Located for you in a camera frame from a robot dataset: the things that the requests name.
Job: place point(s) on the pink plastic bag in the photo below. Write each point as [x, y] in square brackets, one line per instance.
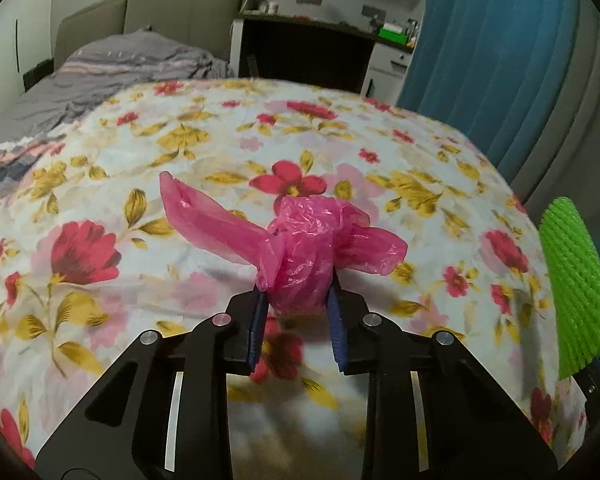
[296, 254]

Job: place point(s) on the blue curtain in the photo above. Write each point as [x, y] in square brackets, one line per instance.
[492, 69]

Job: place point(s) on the dark bedside table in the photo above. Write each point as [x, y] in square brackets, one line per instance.
[37, 73]

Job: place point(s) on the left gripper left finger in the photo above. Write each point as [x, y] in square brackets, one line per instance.
[160, 411]

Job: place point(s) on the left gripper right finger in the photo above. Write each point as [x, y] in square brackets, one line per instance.
[432, 410]

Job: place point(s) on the white wardrobe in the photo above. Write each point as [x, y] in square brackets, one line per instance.
[24, 43]

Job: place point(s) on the green foam net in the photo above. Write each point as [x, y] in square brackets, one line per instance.
[573, 266]

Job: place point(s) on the floral bed sheet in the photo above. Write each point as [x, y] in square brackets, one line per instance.
[156, 206]

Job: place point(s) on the white drawer unit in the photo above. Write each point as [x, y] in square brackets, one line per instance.
[385, 74]

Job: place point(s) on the dark desk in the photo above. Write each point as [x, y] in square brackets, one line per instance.
[302, 50]

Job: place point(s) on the grey curtain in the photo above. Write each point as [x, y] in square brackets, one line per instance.
[565, 161]

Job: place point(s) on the green box on desk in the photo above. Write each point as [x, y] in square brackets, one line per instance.
[394, 33]

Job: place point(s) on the grey striped duvet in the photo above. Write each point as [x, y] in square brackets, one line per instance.
[34, 125]

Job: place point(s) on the grey upholstered headboard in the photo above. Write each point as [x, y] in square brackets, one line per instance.
[203, 24]

